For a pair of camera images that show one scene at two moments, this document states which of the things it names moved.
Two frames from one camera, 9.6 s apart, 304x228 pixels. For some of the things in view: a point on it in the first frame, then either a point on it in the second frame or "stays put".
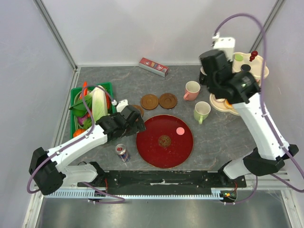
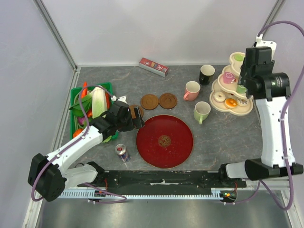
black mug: [203, 77] stays put
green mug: [201, 110] stays put
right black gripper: [231, 62] -> [243, 71]
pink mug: [192, 88] stays put
